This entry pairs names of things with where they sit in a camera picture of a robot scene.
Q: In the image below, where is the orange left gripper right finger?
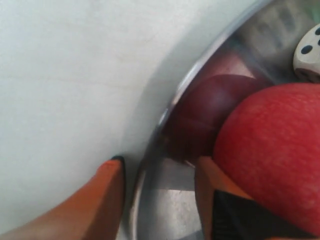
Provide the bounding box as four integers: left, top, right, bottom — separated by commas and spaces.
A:
194, 156, 317, 240

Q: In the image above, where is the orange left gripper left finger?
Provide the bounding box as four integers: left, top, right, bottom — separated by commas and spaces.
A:
0, 156, 126, 240

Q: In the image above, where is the round metal plate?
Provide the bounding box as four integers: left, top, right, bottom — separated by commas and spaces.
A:
128, 0, 320, 240

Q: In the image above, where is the red toy orange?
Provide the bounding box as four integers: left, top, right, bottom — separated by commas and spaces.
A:
212, 83, 320, 236

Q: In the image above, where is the small wooden die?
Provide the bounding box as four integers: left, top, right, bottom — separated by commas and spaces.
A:
293, 24, 320, 84

